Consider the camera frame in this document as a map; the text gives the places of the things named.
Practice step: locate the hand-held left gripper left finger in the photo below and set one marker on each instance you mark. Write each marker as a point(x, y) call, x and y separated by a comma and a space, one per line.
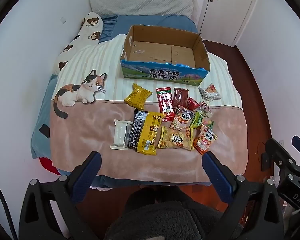
point(87, 177)

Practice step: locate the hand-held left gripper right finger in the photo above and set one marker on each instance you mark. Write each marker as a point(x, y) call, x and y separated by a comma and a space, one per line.
point(216, 177)

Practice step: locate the green yellow snack packet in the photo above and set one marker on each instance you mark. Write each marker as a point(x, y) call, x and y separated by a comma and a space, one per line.
point(196, 121)

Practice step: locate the long red snack packet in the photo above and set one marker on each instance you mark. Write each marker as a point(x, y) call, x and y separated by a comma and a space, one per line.
point(165, 102)

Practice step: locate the printed cardboard box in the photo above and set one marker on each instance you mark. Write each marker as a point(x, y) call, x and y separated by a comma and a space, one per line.
point(162, 76)

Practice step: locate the orange panda print packet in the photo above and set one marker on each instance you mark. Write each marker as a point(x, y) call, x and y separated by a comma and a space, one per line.
point(205, 140)

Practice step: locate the red cloth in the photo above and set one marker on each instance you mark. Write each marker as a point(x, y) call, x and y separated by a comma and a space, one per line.
point(48, 165)

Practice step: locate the cat print blanket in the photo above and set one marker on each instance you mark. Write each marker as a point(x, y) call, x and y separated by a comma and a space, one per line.
point(90, 130)

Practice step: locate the colourful candy packet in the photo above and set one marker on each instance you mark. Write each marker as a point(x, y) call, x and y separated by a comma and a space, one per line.
point(208, 125)

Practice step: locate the yellow biscuit packet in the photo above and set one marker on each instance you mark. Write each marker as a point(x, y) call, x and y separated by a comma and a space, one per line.
point(176, 140)

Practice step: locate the black flat object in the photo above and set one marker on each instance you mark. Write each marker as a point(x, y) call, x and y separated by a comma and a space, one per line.
point(44, 130)

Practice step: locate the red panda print packet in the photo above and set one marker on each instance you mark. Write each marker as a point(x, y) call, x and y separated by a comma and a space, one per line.
point(181, 120)

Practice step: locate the black snack packet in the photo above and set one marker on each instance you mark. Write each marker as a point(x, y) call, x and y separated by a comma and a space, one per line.
point(136, 130)

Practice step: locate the small white red packet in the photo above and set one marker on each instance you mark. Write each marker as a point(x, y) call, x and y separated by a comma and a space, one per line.
point(204, 108)

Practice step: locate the large yellow snack packet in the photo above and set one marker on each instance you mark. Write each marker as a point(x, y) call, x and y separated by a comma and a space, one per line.
point(150, 135)

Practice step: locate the red triangular snack packet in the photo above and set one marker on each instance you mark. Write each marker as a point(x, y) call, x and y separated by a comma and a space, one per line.
point(192, 104)

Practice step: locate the silver white snack packet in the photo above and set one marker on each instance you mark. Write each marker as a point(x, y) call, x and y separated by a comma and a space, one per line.
point(211, 92)

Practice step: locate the brown snack packet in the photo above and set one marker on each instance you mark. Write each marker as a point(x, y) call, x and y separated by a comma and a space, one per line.
point(180, 97)

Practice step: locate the small yellow snack packet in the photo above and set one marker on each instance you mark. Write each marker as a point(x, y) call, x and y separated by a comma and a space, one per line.
point(138, 97)

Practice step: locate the bear print pillow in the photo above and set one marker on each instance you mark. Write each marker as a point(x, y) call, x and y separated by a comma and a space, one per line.
point(90, 27)

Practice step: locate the white door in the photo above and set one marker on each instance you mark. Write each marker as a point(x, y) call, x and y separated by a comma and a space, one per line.
point(225, 12)

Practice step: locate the blue bed sheet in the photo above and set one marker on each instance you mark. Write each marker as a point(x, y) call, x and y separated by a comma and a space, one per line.
point(150, 21)

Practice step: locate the white textured pillow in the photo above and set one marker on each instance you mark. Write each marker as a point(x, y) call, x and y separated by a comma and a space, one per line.
point(140, 3)

